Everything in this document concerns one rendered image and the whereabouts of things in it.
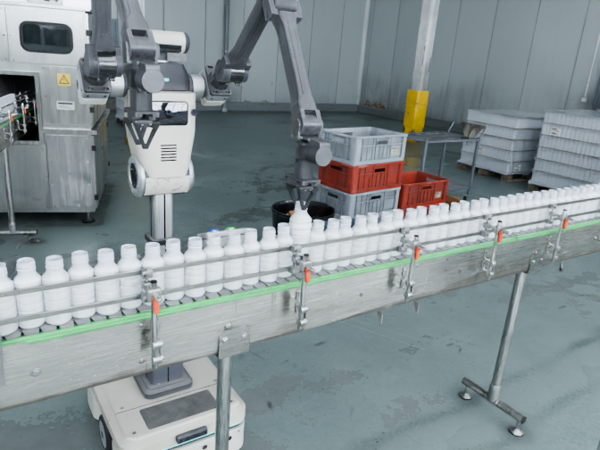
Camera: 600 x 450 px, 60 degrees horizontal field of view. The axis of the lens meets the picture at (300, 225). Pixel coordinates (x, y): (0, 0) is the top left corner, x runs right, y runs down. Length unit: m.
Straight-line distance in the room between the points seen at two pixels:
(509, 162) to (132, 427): 7.35
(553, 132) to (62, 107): 6.26
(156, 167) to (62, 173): 3.21
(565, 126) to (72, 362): 7.38
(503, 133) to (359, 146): 5.03
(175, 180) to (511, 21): 12.20
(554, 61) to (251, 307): 11.81
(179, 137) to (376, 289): 0.89
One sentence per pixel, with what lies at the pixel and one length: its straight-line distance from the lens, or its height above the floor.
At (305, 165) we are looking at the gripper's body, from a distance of 1.53.
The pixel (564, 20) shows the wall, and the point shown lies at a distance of 12.99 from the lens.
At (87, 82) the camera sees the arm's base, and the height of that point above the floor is 1.52.
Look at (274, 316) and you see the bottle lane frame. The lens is 1.60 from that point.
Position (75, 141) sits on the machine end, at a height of 0.78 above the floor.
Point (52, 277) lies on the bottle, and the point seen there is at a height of 1.13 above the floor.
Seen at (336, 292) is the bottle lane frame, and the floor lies 0.93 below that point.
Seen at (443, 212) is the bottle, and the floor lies 1.14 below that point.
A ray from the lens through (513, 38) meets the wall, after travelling 13.59.
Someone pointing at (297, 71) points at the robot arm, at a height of 1.61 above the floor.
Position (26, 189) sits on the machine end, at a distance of 5.22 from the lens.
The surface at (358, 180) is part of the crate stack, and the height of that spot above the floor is 0.77.
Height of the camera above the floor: 1.66
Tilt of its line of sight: 18 degrees down
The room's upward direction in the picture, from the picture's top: 5 degrees clockwise
